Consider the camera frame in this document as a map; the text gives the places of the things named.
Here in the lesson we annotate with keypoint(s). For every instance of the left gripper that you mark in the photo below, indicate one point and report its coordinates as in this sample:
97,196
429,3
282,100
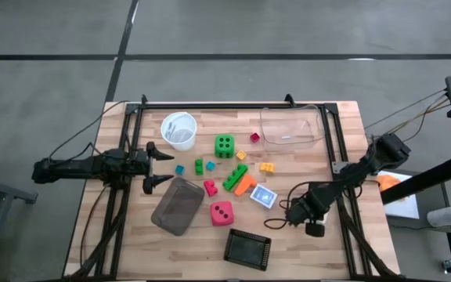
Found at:
139,166

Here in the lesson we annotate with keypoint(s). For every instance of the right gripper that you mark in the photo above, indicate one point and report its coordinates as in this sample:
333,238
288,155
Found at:
305,209

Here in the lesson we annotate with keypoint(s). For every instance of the grey translucent bin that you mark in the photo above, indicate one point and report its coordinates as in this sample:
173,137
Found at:
177,206

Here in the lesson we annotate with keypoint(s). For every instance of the small green toy brick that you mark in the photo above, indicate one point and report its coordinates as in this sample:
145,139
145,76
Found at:
199,167

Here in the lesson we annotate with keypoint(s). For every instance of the green foam die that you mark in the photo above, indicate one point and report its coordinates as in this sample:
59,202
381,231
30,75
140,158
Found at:
224,146

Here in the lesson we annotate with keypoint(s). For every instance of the pink foam die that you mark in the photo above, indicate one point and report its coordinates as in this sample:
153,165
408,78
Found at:
221,213

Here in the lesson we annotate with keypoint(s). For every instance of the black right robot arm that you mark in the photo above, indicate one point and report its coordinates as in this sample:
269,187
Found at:
366,166

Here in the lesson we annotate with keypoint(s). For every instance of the teal small cube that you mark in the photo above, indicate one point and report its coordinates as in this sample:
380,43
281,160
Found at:
179,169

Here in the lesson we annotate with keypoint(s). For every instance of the white blue small box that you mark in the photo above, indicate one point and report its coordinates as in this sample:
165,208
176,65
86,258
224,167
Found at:
263,196

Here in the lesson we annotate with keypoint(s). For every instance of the grey corner plate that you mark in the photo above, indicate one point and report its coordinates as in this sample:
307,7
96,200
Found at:
339,167

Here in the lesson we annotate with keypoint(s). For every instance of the yellow toy brick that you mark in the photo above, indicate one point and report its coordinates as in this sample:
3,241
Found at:
267,168

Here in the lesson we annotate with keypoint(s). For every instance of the blue small cube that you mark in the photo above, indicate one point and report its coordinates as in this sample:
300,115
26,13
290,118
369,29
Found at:
210,165

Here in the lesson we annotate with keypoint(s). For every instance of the pink toy brick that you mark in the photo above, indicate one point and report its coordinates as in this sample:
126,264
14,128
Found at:
210,188

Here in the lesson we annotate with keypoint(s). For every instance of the orange toy block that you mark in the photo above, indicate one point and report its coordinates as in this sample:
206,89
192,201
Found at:
244,185

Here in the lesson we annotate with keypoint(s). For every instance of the black slotted basket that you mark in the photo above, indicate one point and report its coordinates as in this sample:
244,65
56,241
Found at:
247,249

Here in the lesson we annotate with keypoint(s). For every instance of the long green toy brick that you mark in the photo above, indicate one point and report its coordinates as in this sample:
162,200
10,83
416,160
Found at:
235,177

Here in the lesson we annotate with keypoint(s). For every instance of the clear plastic container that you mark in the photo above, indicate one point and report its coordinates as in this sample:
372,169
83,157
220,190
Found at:
292,127

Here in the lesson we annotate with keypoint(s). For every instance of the yellow small cube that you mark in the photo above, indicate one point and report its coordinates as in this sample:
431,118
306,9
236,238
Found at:
241,155

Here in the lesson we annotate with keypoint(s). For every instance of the orange object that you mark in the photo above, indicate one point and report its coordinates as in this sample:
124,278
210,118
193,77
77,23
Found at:
389,182

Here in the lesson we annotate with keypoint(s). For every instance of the white flat sheet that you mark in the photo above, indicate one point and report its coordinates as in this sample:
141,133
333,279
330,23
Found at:
403,205

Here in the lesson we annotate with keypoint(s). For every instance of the black diagonal beam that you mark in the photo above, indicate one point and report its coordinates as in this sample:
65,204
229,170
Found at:
425,181

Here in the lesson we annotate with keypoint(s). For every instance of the white roll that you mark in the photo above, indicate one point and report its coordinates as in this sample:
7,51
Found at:
444,216

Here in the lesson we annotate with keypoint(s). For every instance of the small cart caster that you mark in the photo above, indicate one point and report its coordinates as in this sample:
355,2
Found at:
449,266

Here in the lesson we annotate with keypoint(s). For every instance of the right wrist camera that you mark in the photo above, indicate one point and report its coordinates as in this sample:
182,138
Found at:
314,229

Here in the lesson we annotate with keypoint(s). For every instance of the black aluminium frame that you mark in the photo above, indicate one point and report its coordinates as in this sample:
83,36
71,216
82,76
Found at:
229,105

